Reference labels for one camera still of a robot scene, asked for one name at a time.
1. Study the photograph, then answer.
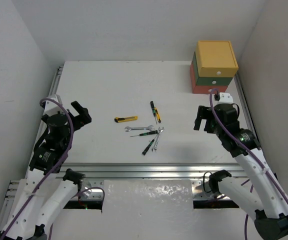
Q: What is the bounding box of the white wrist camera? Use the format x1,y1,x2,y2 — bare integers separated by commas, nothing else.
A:
214,92,234,104
39,94,63,116

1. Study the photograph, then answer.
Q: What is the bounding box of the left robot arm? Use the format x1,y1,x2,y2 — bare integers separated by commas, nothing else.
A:
0,94,92,240

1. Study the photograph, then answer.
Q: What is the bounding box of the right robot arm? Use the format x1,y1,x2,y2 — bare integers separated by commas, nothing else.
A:
193,103,288,240

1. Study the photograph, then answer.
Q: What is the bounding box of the red drawer box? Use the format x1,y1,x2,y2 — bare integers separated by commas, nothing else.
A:
189,62,229,95

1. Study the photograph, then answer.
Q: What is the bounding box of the black green screwdriver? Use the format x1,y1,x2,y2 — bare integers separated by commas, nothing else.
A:
141,137,156,156
131,130,159,137
150,101,158,124

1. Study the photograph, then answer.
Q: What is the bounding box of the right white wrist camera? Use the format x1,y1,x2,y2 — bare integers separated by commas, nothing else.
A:
214,92,234,104

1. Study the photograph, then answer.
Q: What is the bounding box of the aluminium front rail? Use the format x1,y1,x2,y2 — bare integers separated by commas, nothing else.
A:
3,162,250,201

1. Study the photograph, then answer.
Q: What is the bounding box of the diagonal silver wrench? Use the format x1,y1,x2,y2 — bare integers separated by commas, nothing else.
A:
151,127,165,152

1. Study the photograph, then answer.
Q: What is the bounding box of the horizontal silver wrench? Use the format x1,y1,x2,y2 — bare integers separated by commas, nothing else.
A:
124,125,155,132

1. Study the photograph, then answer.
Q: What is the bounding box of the yellow drawer box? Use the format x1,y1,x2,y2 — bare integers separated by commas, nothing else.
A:
195,40,239,78

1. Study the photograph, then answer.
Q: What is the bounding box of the green drawer box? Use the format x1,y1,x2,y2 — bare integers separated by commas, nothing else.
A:
190,53,233,86

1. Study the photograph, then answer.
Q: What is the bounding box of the white foam sheet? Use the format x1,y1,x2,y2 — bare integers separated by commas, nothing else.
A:
103,179,193,213

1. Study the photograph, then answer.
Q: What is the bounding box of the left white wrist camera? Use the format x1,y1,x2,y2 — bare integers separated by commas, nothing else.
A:
39,94,63,116

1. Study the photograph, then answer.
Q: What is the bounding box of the small yellow utility knife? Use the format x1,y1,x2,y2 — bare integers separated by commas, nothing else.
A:
154,107,162,124

